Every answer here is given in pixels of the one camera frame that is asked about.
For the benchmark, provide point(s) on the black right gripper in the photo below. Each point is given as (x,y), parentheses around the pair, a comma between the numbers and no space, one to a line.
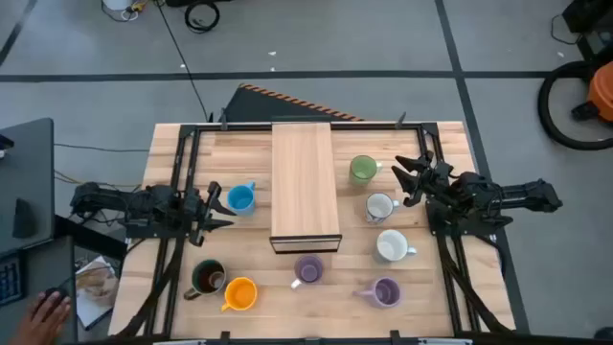
(438,182)

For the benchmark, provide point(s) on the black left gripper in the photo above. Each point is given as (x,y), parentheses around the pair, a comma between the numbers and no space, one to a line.
(194,211)

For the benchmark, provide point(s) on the blue mug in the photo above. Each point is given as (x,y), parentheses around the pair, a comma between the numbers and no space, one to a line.
(239,199)

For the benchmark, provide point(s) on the gray mug white inside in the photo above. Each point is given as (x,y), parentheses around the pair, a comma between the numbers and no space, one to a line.
(378,207)

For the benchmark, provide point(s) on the dark green mug brown inside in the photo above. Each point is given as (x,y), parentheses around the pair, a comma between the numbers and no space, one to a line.
(206,278)

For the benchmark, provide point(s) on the teal mug white inside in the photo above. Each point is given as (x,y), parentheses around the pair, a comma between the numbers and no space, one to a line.
(392,245)

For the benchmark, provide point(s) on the orange mug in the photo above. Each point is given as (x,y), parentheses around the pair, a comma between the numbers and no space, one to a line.
(240,293)

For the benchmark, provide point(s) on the purple and white striped mug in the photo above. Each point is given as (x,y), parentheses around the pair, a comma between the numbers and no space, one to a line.
(309,269)

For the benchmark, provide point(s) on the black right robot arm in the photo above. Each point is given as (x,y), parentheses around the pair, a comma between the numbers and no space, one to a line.
(527,191)

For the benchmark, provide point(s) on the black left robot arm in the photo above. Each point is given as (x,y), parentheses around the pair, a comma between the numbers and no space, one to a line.
(110,199)

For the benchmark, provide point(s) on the black ramp orange striped edge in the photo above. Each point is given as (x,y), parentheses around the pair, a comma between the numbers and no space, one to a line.
(254,108)

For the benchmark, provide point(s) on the lavender mug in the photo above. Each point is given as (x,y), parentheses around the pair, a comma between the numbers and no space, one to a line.
(385,292)

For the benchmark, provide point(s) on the black metal bar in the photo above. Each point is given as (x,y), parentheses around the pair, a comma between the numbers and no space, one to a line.
(91,238)

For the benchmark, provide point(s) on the paper booklet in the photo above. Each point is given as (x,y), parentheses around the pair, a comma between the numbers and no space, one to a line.
(96,287)

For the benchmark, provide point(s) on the dark gray desk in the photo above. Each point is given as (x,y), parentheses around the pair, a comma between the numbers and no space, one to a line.
(26,167)
(43,268)

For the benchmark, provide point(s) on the black wedge shaped object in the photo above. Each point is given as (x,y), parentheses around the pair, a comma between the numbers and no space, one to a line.
(24,220)

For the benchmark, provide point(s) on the person's hand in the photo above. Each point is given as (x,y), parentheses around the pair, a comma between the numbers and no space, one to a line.
(43,321)

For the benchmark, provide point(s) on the orange vacuum cleaner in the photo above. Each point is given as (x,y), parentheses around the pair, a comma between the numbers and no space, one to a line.
(603,91)

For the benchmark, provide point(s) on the black keyboard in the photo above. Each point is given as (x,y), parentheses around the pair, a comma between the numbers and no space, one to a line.
(9,282)

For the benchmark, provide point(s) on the small black desk device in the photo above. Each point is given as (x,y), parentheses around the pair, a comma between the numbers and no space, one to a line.
(6,144)

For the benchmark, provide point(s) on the yellow plug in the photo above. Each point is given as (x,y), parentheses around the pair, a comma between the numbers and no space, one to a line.
(137,6)

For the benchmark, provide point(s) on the white bucket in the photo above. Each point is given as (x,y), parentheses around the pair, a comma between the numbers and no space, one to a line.
(116,4)

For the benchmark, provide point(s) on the black equipment case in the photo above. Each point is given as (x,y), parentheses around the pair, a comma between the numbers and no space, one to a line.
(591,19)

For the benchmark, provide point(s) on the black metal table frame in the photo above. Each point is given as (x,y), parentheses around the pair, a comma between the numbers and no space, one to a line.
(364,126)

